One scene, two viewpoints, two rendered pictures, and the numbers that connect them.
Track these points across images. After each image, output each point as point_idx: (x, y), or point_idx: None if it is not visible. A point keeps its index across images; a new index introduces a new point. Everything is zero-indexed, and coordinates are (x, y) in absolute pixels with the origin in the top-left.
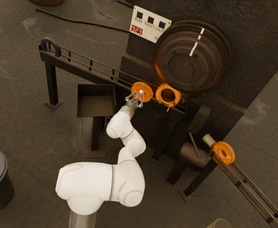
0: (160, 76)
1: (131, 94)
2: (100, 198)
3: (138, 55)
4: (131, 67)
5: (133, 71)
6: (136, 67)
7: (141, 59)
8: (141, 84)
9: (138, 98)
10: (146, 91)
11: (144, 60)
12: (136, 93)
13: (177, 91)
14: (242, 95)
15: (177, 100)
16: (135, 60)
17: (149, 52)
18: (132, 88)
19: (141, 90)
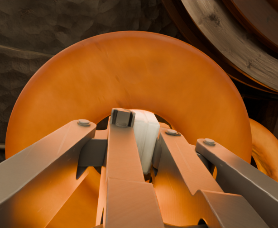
0: (209, 29)
1: (50, 153)
2: None
3: (18, 31)
4: None
5: (1, 115)
6: (15, 80)
7: (35, 48)
8: (138, 30)
9: (203, 184)
10: (196, 100)
11: (53, 54)
12: (108, 138)
13: (272, 134)
14: None
15: None
16: (2, 45)
17: (72, 0)
18: (22, 127)
19: (141, 114)
